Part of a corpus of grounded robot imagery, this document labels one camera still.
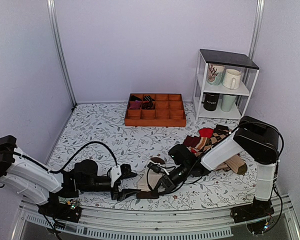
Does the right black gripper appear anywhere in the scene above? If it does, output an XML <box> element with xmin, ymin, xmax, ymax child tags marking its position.
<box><xmin>152</xmin><ymin>163</ymin><xmax>191</xmax><ymax>197</ymax></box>

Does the cream and brown sock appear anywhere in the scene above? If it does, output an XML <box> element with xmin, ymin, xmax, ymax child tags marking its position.
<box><xmin>136</xmin><ymin>157</ymin><xmax>166</xmax><ymax>199</ymax></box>

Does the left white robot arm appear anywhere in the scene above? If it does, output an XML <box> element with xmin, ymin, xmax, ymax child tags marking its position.
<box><xmin>0</xmin><ymin>135</ymin><xmax>140</xmax><ymax>217</ymax></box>

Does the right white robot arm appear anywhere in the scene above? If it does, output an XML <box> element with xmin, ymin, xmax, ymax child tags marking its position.
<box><xmin>153</xmin><ymin>116</ymin><xmax>285</xmax><ymax>218</ymax></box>

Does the floral tablecloth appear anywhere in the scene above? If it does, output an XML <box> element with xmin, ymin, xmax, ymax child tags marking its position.
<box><xmin>48</xmin><ymin>103</ymin><xmax>257</xmax><ymax>198</ymax></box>

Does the striped maroon sock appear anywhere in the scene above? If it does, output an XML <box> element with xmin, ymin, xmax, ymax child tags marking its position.
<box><xmin>182</xmin><ymin>135</ymin><xmax>211</xmax><ymax>153</ymax></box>

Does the magenta rolled sock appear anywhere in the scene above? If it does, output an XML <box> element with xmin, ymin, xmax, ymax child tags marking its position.
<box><xmin>128</xmin><ymin>100</ymin><xmax>143</xmax><ymax>110</ymax></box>

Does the red sock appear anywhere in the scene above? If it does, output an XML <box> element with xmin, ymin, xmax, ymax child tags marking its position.
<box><xmin>194</xmin><ymin>128</ymin><xmax>214</xmax><ymax>156</ymax></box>

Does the wooden compartment tray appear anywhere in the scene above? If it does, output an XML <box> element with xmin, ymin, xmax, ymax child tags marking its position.
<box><xmin>124</xmin><ymin>93</ymin><xmax>187</xmax><ymax>127</ymax></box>

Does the black striped rolled sock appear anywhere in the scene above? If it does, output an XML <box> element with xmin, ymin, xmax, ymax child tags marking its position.
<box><xmin>142</xmin><ymin>95</ymin><xmax>155</xmax><ymax>110</ymax></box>

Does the dark rolled sock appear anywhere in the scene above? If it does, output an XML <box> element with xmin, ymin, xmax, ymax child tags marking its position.
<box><xmin>129</xmin><ymin>95</ymin><xmax>142</xmax><ymax>101</ymax></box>

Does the brown argyle sock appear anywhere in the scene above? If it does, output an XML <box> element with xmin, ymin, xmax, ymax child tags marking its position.
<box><xmin>200</xmin><ymin>124</ymin><xmax>230</xmax><ymax>152</ymax></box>

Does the black mug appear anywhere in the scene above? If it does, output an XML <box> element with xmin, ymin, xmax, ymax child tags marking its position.
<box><xmin>203</xmin><ymin>92</ymin><xmax>220</xmax><ymax>112</ymax></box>

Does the pale green cup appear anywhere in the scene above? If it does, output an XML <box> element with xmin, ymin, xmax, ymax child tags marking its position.
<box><xmin>220</xmin><ymin>94</ymin><xmax>237</xmax><ymax>113</ymax></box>

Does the white metal shelf rack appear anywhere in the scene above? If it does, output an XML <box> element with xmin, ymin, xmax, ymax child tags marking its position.
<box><xmin>192</xmin><ymin>49</ymin><xmax>260</xmax><ymax>120</ymax></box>

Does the floral pattern mug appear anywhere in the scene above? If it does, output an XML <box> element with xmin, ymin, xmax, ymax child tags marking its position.
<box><xmin>206</xmin><ymin>63</ymin><xmax>225</xmax><ymax>86</ymax></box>

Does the white ceramic mug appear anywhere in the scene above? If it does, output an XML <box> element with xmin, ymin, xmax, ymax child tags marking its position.
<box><xmin>222</xmin><ymin>68</ymin><xmax>242</xmax><ymax>90</ymax></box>

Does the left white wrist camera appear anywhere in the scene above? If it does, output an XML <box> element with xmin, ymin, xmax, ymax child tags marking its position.
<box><xmin>109</xmin><ymin>164</ymin><xmax>122</xmax><ymax>188</ymax></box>

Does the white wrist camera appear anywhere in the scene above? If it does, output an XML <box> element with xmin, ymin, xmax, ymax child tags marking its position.
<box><xmin>109</xmin><ymin>164</ymin><xmax>122</xmax><ymax>188</ymax></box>
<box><xmin>147</xmin><ymin>161</ymin><xmax>170</xmax><ymax>175</ymax></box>

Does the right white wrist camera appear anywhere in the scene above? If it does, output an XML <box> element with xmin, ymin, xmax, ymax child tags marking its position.
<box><xmin>147</xmin><ymin>161</ymin><xmax>170</xmax><ymax>175</ymax></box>

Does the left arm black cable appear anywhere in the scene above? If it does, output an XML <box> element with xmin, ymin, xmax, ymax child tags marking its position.
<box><xmin>13</xmin><ymin>141</ymin><xmax>119</xmax><ymax>175</ymax></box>

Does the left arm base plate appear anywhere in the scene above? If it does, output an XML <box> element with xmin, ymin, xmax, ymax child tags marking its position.
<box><xmin>37</xmin><ymin>202</ymin><xmax>82</xmax><ymax>223</ymax></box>

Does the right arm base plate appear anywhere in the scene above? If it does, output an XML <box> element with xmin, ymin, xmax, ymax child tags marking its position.
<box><xmin>230</xmin><ymin>203</ymin><xmax>275</xmax><ymax>223</ymax></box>

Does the left aluminium corner post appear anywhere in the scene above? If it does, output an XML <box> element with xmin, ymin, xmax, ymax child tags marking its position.
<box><xmin>46</xmin><ymin>0</ymin><xmax>78</xmax><ymax>109</ymax></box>

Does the aluminium corner post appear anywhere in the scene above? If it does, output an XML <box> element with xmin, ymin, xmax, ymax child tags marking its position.
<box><xmin>46</xmin><ymin>0</ymin><xmax>78</xmax><ymax>109</ymax></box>
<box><xmin>248</xmin><ymin>0</ymin><xmax>265</xmax><ymax>60</ymax></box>

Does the right aluminium corner post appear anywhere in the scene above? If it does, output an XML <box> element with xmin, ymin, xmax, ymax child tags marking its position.
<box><xmin>248</xmin><ymin>0</ymin><xmax>265</xmax><ymax>60</ymax></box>

